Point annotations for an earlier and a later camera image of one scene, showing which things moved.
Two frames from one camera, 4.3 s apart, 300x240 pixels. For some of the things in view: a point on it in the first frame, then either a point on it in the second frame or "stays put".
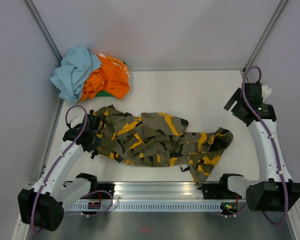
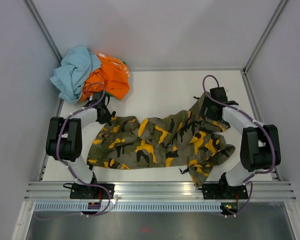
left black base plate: x=106 y=187 stays put
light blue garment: x=71 y=76 stays put
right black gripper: x=236 y=97 to x=208 y=103
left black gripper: x=91 y=148 to x=108 y=118
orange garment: x=113 y=77 stays put
